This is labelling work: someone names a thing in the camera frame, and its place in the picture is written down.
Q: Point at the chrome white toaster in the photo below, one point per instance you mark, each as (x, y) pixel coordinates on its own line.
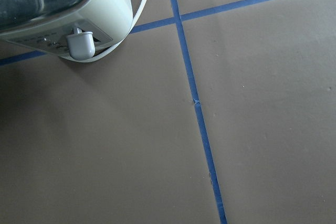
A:
(72, 29)

